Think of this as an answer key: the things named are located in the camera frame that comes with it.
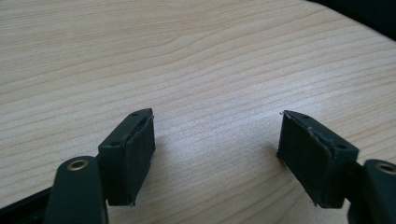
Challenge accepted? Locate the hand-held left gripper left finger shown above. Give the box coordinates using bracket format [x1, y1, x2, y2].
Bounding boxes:
[97, 107, 157, 207]

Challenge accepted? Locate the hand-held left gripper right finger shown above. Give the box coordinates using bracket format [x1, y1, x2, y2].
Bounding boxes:
[276, 109, 361, 209]

